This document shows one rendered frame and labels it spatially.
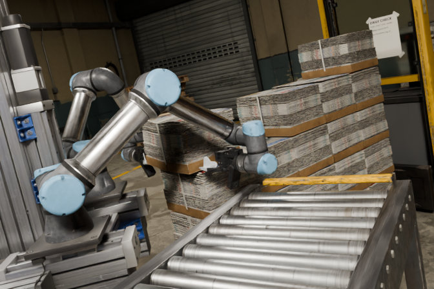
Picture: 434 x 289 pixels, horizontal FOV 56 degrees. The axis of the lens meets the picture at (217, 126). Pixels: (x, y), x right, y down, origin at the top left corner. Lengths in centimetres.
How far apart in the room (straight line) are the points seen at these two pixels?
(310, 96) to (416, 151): 123
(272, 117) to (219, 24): 764
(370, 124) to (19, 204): 196
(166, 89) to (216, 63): 857
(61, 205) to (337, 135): 162
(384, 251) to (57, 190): 83
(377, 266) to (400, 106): 238
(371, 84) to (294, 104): 69
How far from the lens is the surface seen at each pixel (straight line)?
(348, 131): 247
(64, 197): 121
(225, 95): 978
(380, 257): 92
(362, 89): 259
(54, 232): 138
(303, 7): 894
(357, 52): 259
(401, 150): 329
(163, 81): 125
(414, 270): 141
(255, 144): 143
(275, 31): 906
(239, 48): 947
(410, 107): 317
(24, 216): 160
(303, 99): 218
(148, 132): 194
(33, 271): 145
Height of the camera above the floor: 123
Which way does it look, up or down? 7 degrees down
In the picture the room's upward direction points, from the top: 12 degrees counter-clockwise
